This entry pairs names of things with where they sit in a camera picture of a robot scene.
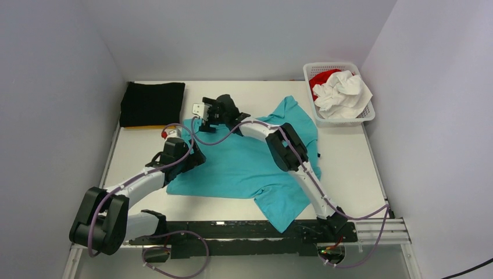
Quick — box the folded black t shirt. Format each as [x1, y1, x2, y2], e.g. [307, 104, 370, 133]
[119, 82, 185, 127]

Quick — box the turquoise t shirt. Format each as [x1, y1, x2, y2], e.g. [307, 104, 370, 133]
[166, 119, 310, 233]

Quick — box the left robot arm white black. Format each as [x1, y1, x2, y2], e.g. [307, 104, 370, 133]
[69, 137, 206, 257]

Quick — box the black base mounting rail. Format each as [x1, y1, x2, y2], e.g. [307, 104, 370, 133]
[129, 219, 358, 259]

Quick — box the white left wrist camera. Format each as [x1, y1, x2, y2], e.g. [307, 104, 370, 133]
[161, 128, 181, 140]

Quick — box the white t shirt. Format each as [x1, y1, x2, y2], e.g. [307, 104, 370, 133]
[313, 70, 373, 119]

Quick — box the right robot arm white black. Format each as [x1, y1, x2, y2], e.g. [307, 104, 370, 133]
[192, 94, 349, 241]

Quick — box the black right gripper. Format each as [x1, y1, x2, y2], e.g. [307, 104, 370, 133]
[199, 98, 229, 133]

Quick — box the red t shirt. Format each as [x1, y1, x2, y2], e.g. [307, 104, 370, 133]
[309, 69, 341, 101]

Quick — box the black cable bottom right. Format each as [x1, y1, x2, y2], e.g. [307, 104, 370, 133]
[441, 257, 493, 279]

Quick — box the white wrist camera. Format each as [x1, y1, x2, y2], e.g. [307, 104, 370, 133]
[161, 128, 181, 140]
[192, 103, 209, 120]

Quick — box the folded yellow t shirt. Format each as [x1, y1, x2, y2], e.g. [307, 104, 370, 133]
[122, 125, 176, 130]

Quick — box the white plastic laundry basket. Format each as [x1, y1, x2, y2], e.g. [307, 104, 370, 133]
[303, 62, 375, 128]

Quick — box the aluminium table frame rail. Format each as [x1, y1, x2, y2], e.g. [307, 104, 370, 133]
[62, 124, 421, 278]

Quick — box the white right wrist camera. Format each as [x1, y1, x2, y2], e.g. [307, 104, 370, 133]
[192, 103, 209, 120]

